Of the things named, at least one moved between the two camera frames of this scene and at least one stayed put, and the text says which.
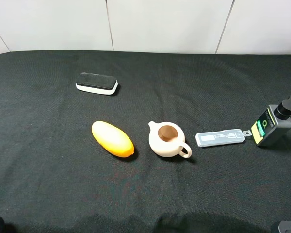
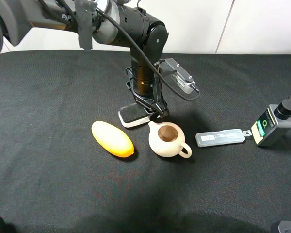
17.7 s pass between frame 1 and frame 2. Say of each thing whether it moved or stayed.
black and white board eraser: moved
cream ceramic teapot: stayed
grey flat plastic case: stayed
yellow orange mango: stayed
